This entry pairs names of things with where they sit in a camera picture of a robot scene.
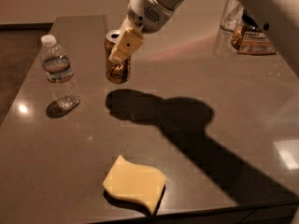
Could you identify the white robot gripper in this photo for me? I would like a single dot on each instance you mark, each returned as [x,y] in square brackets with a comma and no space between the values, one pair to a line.
[146,13]

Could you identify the orange soda can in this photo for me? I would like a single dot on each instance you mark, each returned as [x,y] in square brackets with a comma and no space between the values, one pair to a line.
[117,73]

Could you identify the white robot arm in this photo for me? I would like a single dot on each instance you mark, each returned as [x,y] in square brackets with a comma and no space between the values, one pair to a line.
[278,19]

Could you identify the clear plastic water bottle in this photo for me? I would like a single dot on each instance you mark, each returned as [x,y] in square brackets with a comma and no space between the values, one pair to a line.
[59,73]

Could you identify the clear drinking glass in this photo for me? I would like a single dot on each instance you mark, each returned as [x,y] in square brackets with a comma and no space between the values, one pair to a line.
[231,15]

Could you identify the black-lidded snack jar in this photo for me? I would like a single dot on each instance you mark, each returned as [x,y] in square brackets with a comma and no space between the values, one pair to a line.
[249,39]

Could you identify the yellow wavy sponge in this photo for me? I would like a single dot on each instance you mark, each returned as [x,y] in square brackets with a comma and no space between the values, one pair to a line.
[135,183]

